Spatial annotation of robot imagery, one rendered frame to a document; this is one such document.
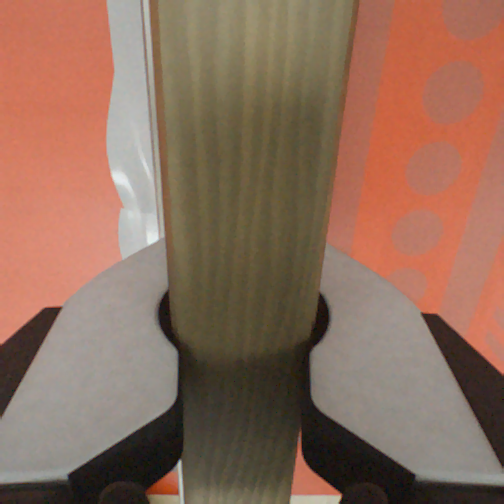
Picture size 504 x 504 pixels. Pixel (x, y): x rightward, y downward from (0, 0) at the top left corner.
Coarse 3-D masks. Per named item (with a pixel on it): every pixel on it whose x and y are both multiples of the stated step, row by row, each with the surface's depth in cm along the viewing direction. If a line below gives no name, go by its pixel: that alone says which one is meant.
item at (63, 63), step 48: (0, 0) 13; (48, 0) 13; (96, 0) 13; (0, 48) 14; (48, 48) 14; (96, 48) 14; (0, 96) 15; (48, 96) 15; (96, 96) 15; (0, 144) 16; (48, 144) 16; (96, 144) 16; (0, 192) 17; (48, 192) 17; (96, 192) 17
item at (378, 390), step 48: (336, 288) 9; (384, 288) 9; (336, 336) 8; (384, 336) 8; (432, 336) 8; (336, 384) 7; (384, 384) 7; (432, 384) 7; (336, 432) 6; (384, 432) 6; (432, 432) 6; (480, 432) 6; (336, 480) 7; (384, 480) 6; (432, 480) 5; (480, 480) 5
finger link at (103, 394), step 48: (96, 288) 9; (144, 288) 9; (48, 336) 8; (96, 336) 8; (144, 336) 8; (48, 384) 7; (96, 384) 7; (144, 384) 7; (0, 432) 6; (48, 432) 6; (96, 432) 6; (144, 432) 6; (0, 480) 5; (48, 480) 5; (96, 480) 6; (144, 480) 6
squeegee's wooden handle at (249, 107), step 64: (192, 0) 5; (256, 0) 5; (320, 0) 5; (192, 64) 5; (256, 64) 5; (320, 64) 5; (192, 128) 6; (256, 128) 6; (320, 128) 6; (192, 192) 6; (256, 192) 6; (320, 192) 6; (192, 256) 7; (256, 256) 7; (320, 256) 7; (192, 320) 7; (256, 320) 7; (192, 384) 8; (256, 384) 8; (192, 448) 9; (256, 448) 9
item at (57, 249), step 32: (0, 224) 17; (32, 224) 17; (64, 224) 17; (96, 224) 17; (0, 256) 18; (32, 256) 18; (64, 256) 18; (96, 256) 18; (0, 288) 19; (32, 288) 19; (64, 288) 19; (0, 320) 20; (160, 480) 26; (320, 480) 26
